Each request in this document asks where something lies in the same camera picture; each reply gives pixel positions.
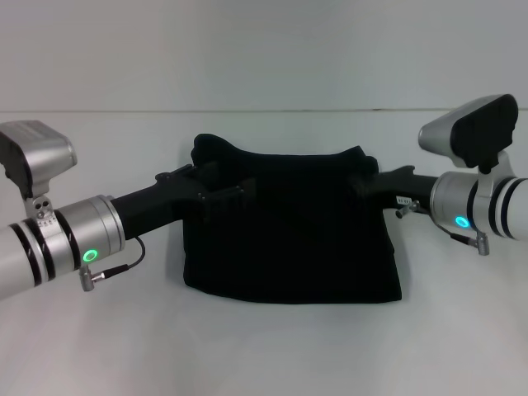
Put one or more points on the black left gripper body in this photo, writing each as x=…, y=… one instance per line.
x=156, y=202

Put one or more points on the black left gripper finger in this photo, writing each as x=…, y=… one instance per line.
x=231, y=196
x=206, y=171

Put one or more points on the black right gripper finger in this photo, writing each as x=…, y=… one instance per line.
x=363, y=183

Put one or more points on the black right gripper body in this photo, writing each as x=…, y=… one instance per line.
x=406, y=187

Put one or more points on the black t-shirt with white print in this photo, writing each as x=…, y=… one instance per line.
x=288, y=231

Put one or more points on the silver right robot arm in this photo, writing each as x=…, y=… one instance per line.
x=482, y=206

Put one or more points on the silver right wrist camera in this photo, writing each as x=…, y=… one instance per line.
x=474, y=132

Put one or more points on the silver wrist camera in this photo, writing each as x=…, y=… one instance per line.
x=474, y=132
x=35, y=156

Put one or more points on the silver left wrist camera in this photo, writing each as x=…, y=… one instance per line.
x=35, y=156

